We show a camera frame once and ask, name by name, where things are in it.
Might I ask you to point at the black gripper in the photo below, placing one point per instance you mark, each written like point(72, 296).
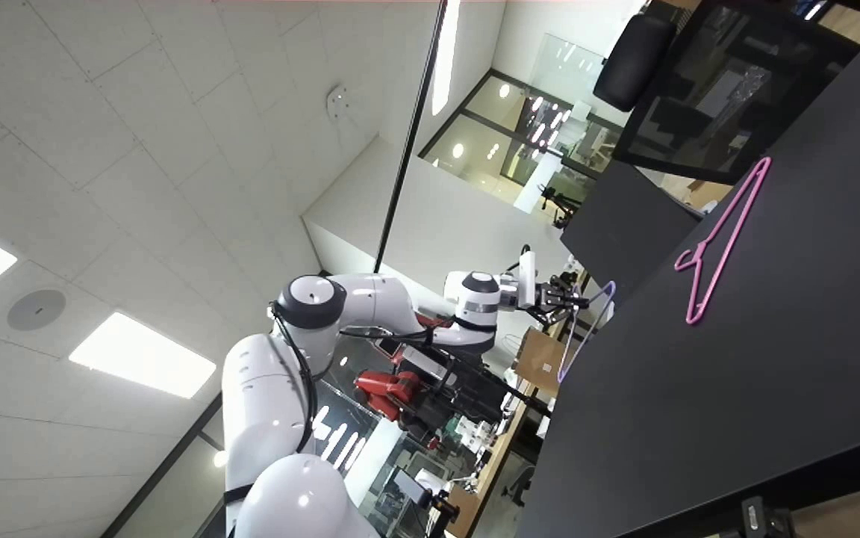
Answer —
point(552, 299)

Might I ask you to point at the purple plastic coat hanger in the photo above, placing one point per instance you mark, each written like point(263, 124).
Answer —
point(611, 292)

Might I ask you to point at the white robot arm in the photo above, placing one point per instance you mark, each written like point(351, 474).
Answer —
point(262, 399)

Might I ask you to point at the pink plastic coat hanger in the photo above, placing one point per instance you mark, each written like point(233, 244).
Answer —
point(690, 295)

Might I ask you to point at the brown cardboard box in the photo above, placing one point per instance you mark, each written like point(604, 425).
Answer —
point(543, 359)

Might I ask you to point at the black partition panel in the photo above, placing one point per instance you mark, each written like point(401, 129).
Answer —
point(620, 233)

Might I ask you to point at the wooden desk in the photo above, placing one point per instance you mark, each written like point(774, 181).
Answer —
point(490, 468)

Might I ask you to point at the red machine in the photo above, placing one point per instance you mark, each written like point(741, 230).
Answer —
point(387, 389)

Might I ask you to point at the frosted glass board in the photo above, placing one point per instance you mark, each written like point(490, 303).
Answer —
point(568, 64)

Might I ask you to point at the black office chair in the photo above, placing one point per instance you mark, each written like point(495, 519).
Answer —
point(635, 61)

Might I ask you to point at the large black framed screen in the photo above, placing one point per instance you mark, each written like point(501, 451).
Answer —
point(738, 84)

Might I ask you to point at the long strip ceiling light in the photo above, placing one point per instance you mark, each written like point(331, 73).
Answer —
point(447, 55)

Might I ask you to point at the white ceiling sensor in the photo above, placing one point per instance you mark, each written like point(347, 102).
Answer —
point(339, 99)

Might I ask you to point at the round ceiling speaker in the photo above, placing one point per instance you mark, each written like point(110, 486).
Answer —
point(38, 308)

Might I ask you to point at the glass partition with black frame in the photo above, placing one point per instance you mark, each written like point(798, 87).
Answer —
point(490, 138)

